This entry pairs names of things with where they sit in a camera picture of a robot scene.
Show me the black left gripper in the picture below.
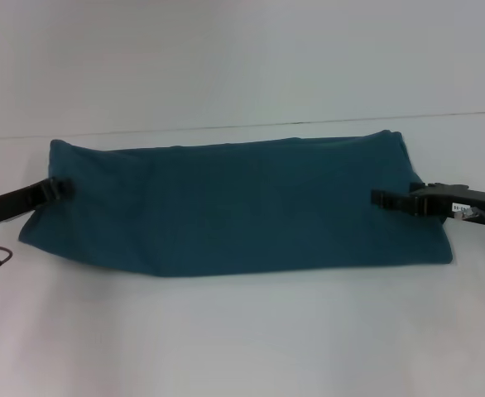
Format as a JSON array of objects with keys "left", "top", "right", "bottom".
[{"left": 0, "top": 176, "right": 74, "bottom": 227}]

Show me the right arm cable with connector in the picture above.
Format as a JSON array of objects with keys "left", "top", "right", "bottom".
[{"left": 453, "top": 206, "right": 485, "bottom": 262}]

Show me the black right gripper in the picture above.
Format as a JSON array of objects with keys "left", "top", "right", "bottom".
[{"left": 370, "top": 181, "right": 485, "bottom": 227}]

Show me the teal blue printed t-shirt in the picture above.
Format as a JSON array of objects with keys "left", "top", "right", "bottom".
[{"left": 17, "top": 130, "right": 454, "bottom": 279}]

